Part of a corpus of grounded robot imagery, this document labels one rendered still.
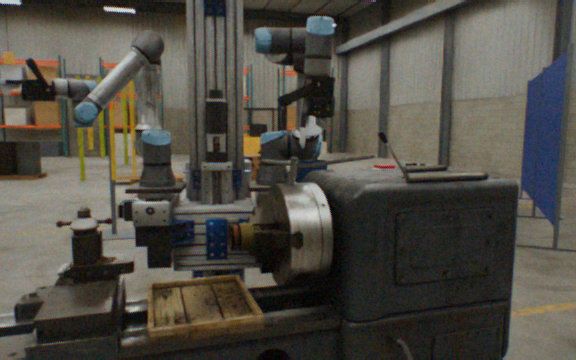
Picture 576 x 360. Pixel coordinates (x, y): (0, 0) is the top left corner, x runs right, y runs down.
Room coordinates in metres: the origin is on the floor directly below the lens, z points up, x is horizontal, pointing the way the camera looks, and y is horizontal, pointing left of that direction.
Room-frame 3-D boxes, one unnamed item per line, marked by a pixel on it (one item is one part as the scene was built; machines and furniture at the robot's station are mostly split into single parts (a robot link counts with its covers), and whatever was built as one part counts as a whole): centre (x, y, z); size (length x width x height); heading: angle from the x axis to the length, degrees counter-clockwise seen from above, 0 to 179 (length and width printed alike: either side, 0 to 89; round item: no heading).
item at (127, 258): (1.25, 0.56, 0.99); 0.20 x 0.10 x 0.05; 108
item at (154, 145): (1.88, 0.56, 1.33); 0.13 x 0.12 x 0.14; 29
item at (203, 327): (1.27, 0.26, 0.89); 0.36 x 0.30 x 0.04; 18
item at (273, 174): (1.94, 0.07, 1.21); 0.15 x 0.15 x 0.10
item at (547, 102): (6.96, -3.91, 1.18); 4.12 x 0.80 x 2.35; 158
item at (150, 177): (1.87, 0.56, 1.21); 0.15 x 0.15 x 0.10
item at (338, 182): (1.49, -0.39, 1.06); 0.59 x 0.48 x 0.39; 108
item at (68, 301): (1.19, 0.57, 0.95); 0.43 x 0.17 x 0.05; 18
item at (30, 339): (1.16, 0.61, 0.90); 0.47 x 0.30 x 0.06; 18
